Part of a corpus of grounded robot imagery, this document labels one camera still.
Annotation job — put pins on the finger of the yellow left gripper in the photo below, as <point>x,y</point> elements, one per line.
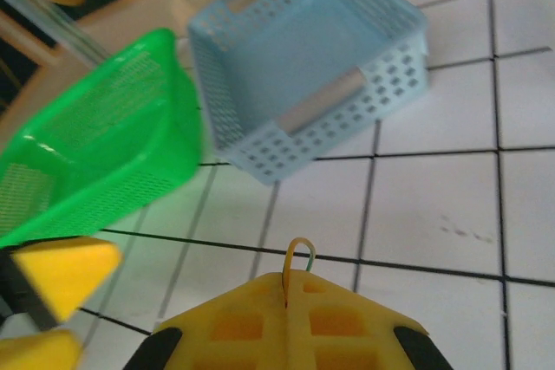
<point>43,350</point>
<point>65,274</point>

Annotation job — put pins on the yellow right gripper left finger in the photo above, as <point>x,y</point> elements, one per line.
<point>230,326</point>

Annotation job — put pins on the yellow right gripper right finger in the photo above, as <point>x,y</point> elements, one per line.
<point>347,322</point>

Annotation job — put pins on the green perforated plastic basket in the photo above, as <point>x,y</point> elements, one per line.
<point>99,136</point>

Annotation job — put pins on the light blue plastic basket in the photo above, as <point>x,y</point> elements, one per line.
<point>303,49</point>

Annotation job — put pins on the aluminium frame post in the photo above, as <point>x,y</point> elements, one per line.
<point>52,19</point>

